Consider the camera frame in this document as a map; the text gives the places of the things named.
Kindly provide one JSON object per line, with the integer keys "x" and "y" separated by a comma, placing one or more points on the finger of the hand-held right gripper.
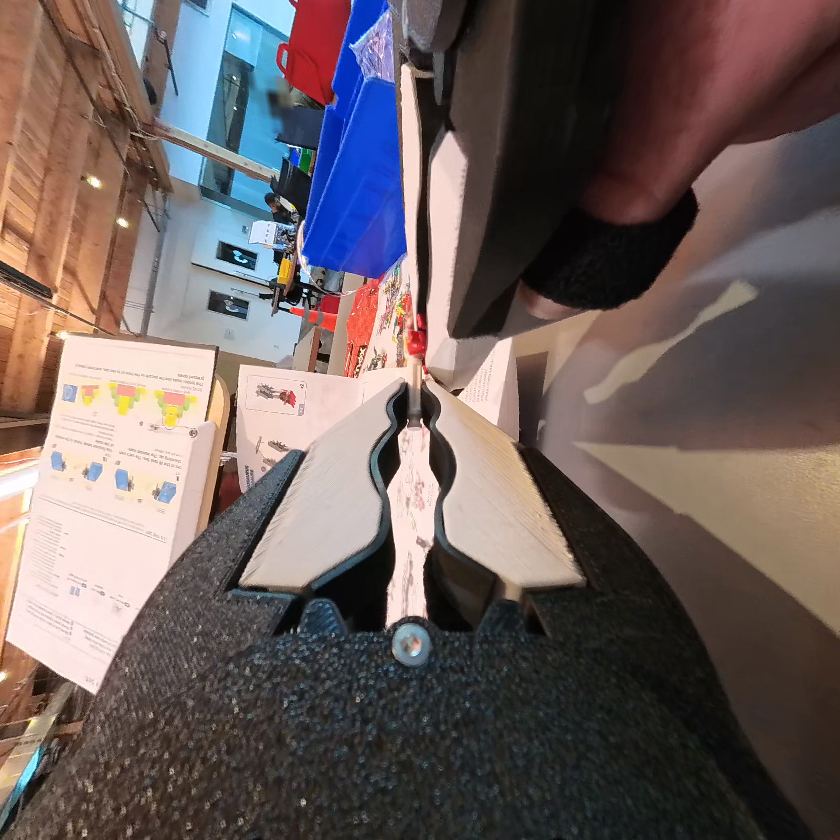
{"x": 411, "y": 164}
{"x": 525, "y": 164}

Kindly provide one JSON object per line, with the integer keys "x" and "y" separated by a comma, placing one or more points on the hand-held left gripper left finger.
{"x": 321, "y": 512}

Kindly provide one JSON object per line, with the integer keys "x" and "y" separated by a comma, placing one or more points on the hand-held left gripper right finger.
{"x": 505, "y": 512}

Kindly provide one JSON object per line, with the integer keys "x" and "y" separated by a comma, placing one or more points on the white toy rod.
{"x": 415, "y": 387}

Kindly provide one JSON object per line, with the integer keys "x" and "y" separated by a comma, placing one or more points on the red toy connector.
{"x": 415, "y": 338}

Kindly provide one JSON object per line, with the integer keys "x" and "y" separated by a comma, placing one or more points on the person's right hand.
{"x": 722, "y": 79}

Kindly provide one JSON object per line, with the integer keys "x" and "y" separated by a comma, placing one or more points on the clear plastic bag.
{"x": 375, "y": 46}

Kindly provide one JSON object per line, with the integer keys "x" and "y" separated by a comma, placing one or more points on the blue plastic storage bin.
{"x": 354, "y": 197}

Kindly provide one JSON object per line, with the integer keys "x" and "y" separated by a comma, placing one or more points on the green box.
{"x": 306, "y": 159}

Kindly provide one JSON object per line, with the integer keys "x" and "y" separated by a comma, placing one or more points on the white printed instruction leaflet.
{"x": 315, "y": 407}

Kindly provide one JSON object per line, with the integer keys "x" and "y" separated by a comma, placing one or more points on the red tote bag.
{"x": 315, "y": 46}

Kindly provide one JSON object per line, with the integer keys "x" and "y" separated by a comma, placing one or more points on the wooden document stand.
{"x": 216, "y": 446}

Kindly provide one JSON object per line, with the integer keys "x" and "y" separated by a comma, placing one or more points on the white printed box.
{"x": 270, "y": 236}

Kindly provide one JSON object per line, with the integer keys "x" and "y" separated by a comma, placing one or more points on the yellow black machine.
{"x": 289, "y": 275}

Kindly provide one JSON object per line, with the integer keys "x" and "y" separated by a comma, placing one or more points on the red printed toy bag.
{"x": 361, "y": 328}

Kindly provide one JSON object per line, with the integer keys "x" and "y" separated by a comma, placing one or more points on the orange traffic cone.
{"x": 321, "y": 319}

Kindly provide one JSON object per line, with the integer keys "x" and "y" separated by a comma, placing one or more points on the white task instruction sheet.
{"x": 118, "y": 492}

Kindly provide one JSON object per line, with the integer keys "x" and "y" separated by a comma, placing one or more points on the wall mounted screen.
{"x": 237, "y": 256}
{"x": 228, "y": 305}

